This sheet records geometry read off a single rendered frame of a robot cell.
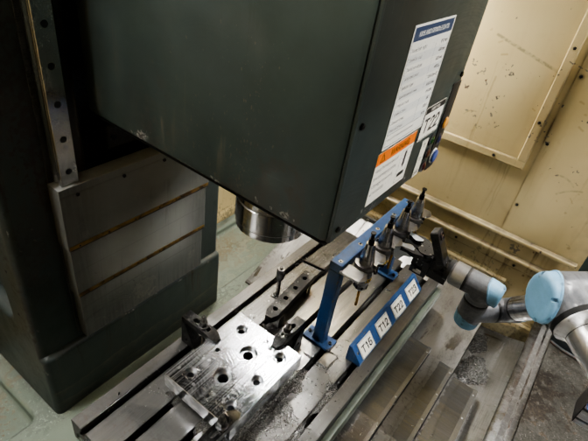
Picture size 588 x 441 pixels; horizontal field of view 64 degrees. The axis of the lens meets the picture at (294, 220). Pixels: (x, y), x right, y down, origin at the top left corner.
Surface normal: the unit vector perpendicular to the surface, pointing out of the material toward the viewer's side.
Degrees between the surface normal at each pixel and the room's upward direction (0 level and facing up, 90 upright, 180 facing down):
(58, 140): 90
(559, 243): 90
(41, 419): 0
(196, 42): 90
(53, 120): 90
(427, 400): 7
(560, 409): 0
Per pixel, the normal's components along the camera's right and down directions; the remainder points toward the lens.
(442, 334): -0.12, -0.57
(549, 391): 0.14, -0.80
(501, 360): -0.11, -0.90
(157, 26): -0.60, 0.40
